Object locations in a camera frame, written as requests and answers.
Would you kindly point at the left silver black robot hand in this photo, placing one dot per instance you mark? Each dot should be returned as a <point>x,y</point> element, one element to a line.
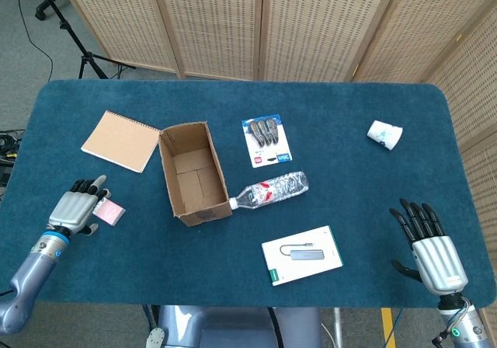
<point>74,209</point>

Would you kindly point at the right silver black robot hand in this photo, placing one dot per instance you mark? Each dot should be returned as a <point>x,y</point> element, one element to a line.
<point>436,252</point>

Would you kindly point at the pink and white box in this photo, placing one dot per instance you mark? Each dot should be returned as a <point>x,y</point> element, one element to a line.
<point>109,210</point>

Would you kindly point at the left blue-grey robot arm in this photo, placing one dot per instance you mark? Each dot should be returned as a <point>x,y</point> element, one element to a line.
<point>27,278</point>

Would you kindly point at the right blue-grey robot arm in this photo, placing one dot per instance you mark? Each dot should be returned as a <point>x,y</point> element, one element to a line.
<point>462,321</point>

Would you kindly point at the brown spiral notebook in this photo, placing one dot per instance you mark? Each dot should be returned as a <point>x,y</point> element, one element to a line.
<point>120,141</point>

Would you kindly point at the open cardboard box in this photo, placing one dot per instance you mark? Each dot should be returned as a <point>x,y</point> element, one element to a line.
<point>193,173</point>

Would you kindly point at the white boxed usb hub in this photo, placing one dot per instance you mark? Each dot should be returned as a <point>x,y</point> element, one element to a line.
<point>302,255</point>

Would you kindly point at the clear plastic water bottle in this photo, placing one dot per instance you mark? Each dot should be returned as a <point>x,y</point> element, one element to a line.
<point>272,190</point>

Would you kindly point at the packaged binder clips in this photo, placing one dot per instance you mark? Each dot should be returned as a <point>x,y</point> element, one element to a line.
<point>267,140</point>

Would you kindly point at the blue table mat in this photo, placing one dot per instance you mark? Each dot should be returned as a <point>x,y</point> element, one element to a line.
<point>349,208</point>

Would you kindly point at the white floral paper cup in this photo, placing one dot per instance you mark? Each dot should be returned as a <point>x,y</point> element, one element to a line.
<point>384,134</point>

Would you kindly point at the black tripod stand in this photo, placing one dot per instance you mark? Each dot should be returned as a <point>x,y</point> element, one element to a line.
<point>74,33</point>

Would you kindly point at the blue-grey robot torso base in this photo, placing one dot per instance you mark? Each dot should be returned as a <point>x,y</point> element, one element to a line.
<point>233,326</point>

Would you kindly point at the woven bamboo folding screen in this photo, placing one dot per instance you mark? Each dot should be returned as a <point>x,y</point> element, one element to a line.
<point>295,25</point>

